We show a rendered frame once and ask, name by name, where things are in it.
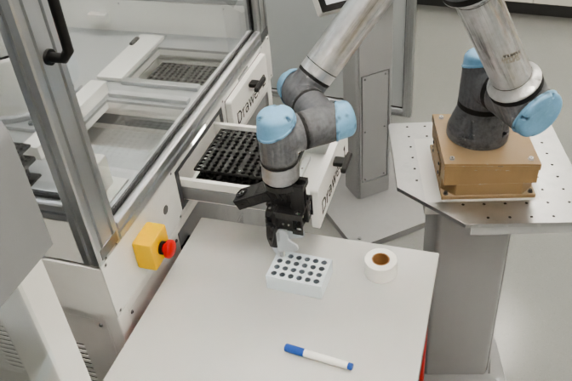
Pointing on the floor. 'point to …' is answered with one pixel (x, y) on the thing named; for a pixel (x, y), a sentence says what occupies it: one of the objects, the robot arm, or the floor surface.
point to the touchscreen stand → (372, 150)
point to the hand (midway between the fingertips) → (279, 248)
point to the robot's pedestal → (461, 289)
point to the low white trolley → (279, 315)
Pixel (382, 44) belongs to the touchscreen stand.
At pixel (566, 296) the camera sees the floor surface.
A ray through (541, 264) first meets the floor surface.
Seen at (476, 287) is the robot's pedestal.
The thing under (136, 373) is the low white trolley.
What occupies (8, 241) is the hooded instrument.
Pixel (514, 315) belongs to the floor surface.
